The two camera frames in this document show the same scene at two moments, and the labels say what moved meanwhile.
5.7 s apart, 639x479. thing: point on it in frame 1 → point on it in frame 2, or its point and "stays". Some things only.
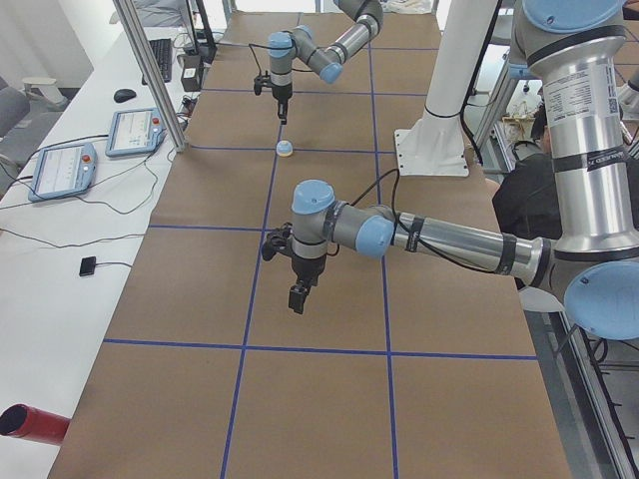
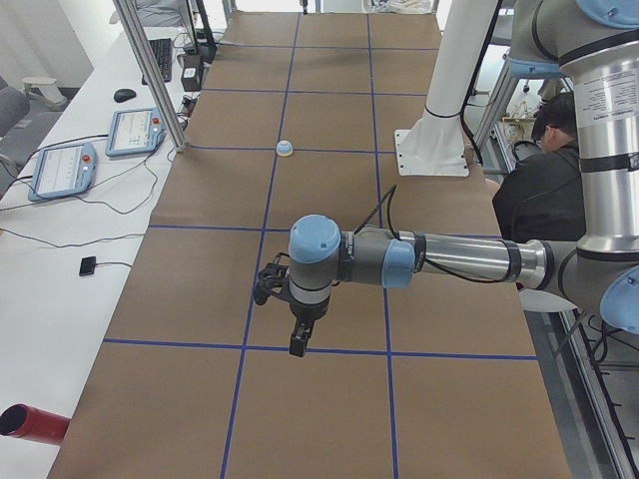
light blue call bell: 285,148 stays
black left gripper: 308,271 → 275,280
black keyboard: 162,50 stays
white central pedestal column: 434,143 stays
